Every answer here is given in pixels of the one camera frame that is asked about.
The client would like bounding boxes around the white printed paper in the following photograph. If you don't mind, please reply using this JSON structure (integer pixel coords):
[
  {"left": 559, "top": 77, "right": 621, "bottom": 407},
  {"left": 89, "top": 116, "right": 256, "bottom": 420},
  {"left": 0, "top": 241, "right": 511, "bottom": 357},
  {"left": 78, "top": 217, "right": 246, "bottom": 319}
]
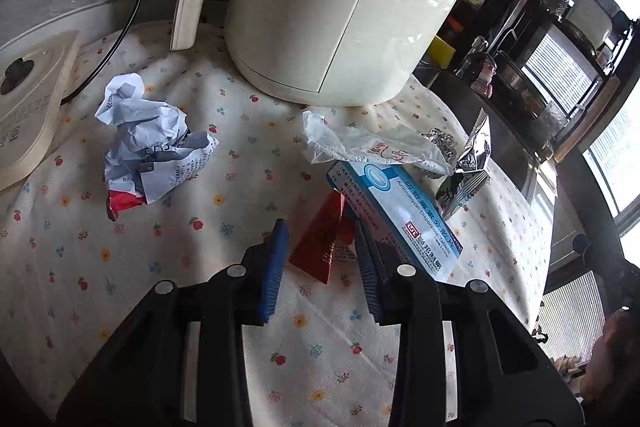
[{"left": 95, "top": 73, "right": 221, "bottom": 222}]

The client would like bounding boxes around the blue medicine box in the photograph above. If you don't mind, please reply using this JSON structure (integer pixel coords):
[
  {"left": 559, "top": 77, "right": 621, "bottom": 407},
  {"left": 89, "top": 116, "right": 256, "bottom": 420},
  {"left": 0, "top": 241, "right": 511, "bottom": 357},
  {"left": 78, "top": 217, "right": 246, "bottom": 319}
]
[{"left": 326, "top": 161, "right": 464, "bottom": 283}]

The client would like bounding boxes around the silver foil packet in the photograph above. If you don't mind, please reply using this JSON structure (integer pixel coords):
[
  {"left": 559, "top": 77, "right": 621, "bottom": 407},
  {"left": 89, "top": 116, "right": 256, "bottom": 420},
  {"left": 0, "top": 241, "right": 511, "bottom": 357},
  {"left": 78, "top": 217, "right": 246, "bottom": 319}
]
[{"left": 435, "top": 109, "right": 493, "bottom": 220}]

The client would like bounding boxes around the small pink bottle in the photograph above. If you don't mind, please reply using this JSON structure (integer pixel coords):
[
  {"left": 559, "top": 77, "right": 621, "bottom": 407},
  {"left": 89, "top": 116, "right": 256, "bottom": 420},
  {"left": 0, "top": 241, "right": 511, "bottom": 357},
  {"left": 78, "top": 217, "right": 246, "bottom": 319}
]
[{"left": 472, "top": 57, "right": 498, "bottom": 100}]

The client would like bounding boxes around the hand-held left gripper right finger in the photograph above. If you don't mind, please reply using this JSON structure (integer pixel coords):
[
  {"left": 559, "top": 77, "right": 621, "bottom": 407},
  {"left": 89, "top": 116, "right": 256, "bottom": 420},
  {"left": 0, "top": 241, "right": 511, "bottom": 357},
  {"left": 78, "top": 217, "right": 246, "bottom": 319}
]
[{"left": 354, "top": 219, "right": 586, "bottom": 427}]

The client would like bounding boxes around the floral tablecloth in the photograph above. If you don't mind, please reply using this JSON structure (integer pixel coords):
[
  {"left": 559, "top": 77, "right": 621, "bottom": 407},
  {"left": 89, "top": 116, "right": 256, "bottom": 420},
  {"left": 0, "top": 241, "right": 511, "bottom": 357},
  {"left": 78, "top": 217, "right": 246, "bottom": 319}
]
[{"left": 0, "top": 21, "right": 553, "bottom": 427}]

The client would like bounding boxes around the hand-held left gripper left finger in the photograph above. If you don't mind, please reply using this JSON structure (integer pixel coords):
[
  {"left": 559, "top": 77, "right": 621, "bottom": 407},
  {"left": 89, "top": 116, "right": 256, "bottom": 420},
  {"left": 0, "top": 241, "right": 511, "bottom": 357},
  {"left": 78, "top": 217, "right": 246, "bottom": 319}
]
[{"left": 55, "top": 218, "right": 291, "bottom": 427}]

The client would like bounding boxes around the red packet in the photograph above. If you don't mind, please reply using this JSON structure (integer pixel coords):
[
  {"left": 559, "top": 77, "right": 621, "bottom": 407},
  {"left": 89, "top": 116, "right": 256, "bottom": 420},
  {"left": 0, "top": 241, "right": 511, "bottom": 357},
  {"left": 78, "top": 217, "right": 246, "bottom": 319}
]
[{"left": 288, "top": 192, "right": 358, "bottom": 285}]

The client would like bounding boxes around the yellow detergent bottle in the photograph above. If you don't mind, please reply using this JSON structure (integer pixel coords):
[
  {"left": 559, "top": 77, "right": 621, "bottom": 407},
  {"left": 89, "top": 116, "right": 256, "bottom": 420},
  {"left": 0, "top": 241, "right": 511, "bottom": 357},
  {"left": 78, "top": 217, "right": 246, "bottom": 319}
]
[{"left": 427, "top": 34, "right": 456, "bottom": 70}]

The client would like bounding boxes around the black dish rack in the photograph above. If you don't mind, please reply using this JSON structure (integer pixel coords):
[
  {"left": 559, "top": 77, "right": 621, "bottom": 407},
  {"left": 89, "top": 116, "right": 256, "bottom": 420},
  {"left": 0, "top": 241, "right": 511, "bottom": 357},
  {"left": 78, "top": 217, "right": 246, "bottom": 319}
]
[{"left": 492, "top": 0, "right": 631, "bottom": 148}]

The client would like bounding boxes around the clear plastic bag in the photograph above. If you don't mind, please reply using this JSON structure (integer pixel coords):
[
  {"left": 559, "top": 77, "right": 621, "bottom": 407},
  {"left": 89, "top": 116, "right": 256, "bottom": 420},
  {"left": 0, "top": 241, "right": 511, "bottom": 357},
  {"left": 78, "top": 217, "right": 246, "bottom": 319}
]
[{"left": 301, "top": 109, "right": 453, "bottom": 180}]

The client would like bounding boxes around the white air fryer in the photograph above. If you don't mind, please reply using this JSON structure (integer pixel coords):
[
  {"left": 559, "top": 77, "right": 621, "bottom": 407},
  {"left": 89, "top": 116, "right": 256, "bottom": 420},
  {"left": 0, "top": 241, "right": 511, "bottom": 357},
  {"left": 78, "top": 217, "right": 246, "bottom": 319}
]
[{"left": 170, "top": 0, "right": 493, "bottom": 108}]

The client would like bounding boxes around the white window blind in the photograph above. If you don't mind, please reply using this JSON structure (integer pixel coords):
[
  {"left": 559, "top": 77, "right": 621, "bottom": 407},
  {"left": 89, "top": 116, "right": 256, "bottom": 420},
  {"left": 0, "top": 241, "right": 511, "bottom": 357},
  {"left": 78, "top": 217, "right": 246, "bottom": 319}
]
[{"left": 537, "top": 272, "right": 613, "bottom": 358}]

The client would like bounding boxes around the white kitchen scale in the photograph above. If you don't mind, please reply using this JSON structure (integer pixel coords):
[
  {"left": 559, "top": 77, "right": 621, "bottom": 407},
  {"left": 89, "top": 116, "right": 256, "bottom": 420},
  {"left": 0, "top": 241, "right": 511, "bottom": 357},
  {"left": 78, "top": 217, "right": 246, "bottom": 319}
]
[{"left": 0, "top": 30, "right": 82, "bottom": 192}]

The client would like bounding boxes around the black power cable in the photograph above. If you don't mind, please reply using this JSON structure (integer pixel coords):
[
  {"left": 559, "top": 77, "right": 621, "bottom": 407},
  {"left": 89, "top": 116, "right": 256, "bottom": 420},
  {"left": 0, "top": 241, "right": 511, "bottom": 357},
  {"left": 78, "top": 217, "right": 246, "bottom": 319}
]
[{"left": 40, "top": 0, "right": 148, "bottom": 102}]

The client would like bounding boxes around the white plastic basin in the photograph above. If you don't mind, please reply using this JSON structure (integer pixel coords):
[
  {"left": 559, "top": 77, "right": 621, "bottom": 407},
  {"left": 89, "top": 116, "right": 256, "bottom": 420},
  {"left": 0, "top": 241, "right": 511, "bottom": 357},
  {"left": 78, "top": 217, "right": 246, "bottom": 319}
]
[{"left": 565, "top": 0, "right": 616, "bottom": 42}]

